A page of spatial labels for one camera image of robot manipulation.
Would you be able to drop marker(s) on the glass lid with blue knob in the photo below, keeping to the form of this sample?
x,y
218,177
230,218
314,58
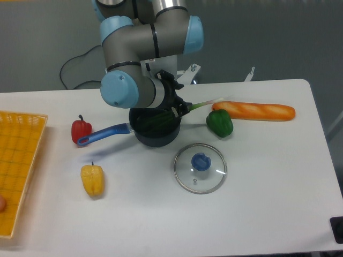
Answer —
x,y
200,168

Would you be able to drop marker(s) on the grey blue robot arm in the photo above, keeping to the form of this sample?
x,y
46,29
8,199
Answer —
x,y
135,31

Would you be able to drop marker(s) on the green onion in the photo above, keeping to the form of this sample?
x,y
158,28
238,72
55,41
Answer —
x,y
146,123

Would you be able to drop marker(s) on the red bell pepper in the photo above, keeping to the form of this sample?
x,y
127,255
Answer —
x,y
80,128

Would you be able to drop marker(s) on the yellow bell pepper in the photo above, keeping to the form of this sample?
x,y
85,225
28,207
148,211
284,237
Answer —
x,y
93,180

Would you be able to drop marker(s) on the yellow woven basket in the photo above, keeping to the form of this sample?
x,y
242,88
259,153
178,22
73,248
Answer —
x,y
21,134

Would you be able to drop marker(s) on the white table clamp bracket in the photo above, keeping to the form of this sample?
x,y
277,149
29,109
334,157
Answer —
x,y
250,75

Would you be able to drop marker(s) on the baguette bread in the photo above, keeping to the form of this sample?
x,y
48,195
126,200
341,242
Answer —
x,y
257,111

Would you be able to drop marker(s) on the green bell pepper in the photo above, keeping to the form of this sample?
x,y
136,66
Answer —
x,y
220,123

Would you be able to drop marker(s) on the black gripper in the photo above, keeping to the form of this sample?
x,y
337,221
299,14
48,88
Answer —
x,y
178,106

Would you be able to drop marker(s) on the dark pot with blue handle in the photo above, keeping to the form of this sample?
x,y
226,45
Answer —
x,y
157,138

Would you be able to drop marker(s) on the black object at table corner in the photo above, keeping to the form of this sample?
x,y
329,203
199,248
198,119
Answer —
x,y
337,226

